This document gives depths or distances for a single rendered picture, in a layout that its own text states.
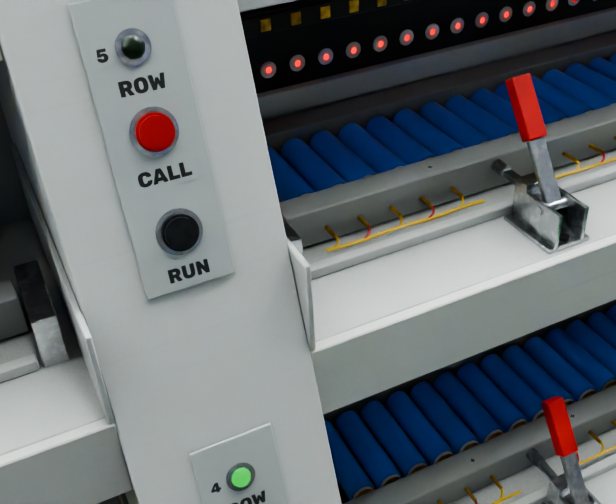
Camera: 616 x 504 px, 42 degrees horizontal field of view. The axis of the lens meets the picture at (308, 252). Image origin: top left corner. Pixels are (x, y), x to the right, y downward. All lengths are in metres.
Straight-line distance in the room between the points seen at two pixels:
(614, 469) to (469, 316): 0.21
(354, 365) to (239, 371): 0.06
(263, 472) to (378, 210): 0.16
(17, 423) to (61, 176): 0.11
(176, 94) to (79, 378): 0.14
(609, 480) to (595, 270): 0.18
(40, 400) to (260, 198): 0.13
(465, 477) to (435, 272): 0.17
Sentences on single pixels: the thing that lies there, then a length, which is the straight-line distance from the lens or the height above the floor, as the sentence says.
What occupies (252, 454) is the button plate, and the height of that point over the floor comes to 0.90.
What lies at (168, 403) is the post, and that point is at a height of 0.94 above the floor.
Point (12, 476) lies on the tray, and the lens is 0.38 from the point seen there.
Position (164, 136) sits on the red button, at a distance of 0.34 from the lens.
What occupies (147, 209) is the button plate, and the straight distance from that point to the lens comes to 0.34.
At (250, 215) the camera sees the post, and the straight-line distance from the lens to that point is 0.36.
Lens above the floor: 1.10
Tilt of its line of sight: 18 degrees down
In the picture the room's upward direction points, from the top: 11 degrees counter-clockwise
